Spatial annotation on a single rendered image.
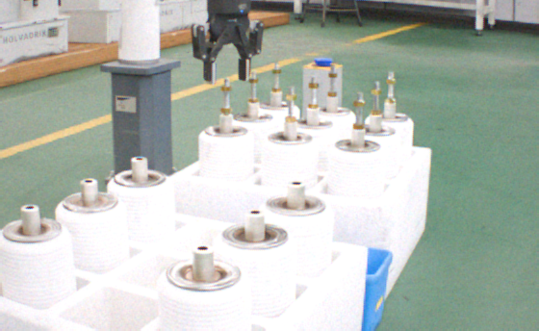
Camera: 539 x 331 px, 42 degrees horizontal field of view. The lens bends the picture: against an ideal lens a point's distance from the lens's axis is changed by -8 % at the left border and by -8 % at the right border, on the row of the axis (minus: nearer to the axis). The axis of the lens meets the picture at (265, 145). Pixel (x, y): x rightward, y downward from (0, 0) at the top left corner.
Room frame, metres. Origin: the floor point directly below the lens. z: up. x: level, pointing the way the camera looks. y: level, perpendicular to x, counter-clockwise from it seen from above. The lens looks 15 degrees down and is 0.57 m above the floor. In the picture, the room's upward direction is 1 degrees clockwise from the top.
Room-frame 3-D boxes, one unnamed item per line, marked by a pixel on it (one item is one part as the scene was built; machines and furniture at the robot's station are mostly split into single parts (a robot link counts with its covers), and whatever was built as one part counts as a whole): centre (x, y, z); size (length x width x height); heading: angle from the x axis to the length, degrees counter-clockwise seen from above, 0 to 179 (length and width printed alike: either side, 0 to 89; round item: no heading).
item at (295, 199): (0.89, -0.04, 0.26); 0.02 x 0.02 x 0.03
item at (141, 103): (1.76, 0.30, 0.15); 0.15 x 0.15 x 0.30; 64
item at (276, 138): (1.23, -0.04, 0.25); 0.08 x 0.08 x 0.01
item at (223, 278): (0.68, 0.06, 0.25); 0.08 x 0.08 x 0.01
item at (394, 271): (1.34, -0.09, 0.09); 0.39 x 0.39 x 0.18; 68
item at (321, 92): (1.64, -0.12, 0.16); 0.07 x 0.07 x 0.31; 68
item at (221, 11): (1.28, 0.07, 0.45); 0.08 x 0.08 x 0.09
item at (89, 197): (0.89, 0.22, 0.26); 0.02 x 0.02 x 0.03
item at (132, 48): (1.76, 0.30, 0.39); 0.09 x 0.09 x 0.17; 64
